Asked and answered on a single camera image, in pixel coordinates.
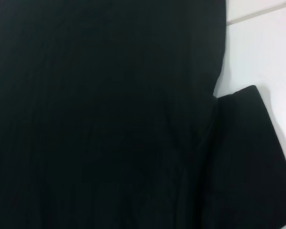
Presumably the black shirt with white print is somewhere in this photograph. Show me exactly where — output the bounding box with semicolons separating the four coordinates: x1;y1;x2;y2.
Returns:
0;0;286;229

